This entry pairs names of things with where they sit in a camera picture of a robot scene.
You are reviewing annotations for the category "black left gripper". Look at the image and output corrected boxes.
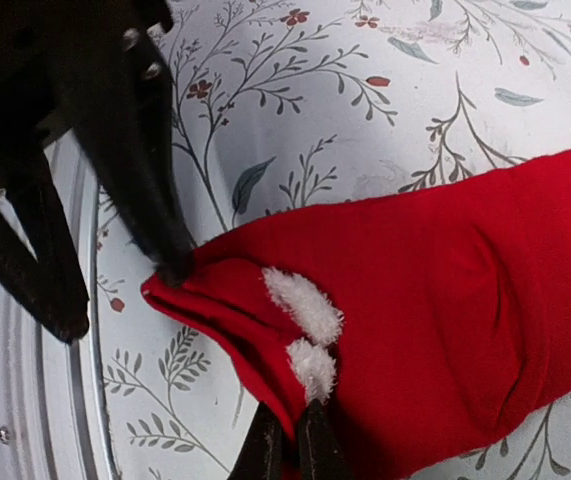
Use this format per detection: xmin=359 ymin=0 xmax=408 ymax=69
xmin=0 ymin=1 xmax=193 ymax=287

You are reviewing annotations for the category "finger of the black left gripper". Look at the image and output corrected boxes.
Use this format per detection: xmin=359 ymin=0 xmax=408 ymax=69
xmin=0 ymin=148 xmax=89 ymax=343

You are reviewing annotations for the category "aluminium table edge rail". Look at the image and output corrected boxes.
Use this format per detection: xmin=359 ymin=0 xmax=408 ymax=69
xmin=0 ymin=134 xmax=122 ymax=479

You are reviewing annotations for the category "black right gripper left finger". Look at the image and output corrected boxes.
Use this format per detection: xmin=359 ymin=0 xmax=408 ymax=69
xmin=228 ymin=403 xmax=283 ymax=480

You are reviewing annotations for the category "red sock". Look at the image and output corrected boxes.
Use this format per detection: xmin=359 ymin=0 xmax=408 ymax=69
xmin=141 ymin=150 xmax=571 ymax=479

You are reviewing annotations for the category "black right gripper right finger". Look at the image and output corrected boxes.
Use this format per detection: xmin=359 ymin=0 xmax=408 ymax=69
xmin=297 ymin=400 xmax=353 ymax=480

